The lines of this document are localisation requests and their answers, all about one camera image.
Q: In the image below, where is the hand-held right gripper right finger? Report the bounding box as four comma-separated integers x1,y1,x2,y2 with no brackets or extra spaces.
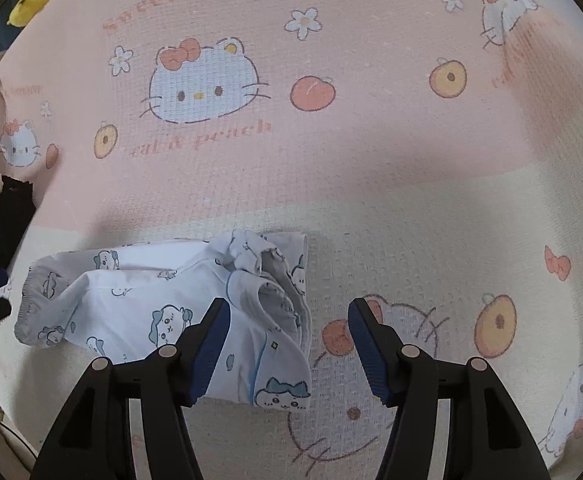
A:
347,297,552,480

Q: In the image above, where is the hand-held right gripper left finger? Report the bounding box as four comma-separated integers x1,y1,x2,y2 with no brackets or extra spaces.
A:
31,297,232,480

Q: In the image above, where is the white printed pajama top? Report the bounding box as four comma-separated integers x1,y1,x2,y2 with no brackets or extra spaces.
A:
14,230,315,408

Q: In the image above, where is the black garment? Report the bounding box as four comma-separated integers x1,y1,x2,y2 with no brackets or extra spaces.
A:
0,175,38,272

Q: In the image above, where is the pink and cream printed blanket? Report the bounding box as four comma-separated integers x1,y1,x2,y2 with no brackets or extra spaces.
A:
0,0,583,480

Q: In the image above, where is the yellow plush toy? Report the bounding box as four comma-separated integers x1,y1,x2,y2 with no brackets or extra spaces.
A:
6,0,72,27

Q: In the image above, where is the black cable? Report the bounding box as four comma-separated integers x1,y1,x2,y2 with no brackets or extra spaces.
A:
0,411,40,459

